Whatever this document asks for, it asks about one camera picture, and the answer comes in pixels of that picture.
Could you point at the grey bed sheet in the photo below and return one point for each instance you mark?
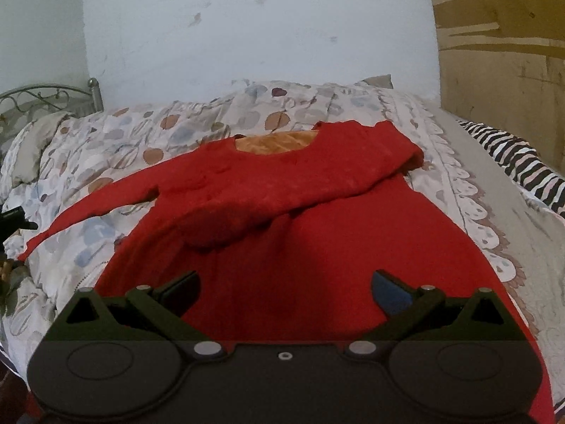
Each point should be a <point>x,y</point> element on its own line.
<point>521,229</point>

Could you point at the spotted patchwork quilt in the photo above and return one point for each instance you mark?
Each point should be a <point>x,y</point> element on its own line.
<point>132,141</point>

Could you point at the metal bed headboard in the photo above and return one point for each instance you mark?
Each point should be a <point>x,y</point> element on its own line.
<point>53,95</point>

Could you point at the brown cardboard board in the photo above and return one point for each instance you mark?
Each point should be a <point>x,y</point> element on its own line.
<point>499,44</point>

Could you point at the red sweater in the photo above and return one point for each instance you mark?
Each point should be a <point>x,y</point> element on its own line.
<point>309,212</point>

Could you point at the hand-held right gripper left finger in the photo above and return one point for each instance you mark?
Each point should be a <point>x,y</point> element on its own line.
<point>184,289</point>

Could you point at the grey pillow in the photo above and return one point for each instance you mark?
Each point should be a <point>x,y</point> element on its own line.
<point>31,150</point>

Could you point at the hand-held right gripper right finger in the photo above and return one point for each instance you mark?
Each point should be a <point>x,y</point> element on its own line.
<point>388,295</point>

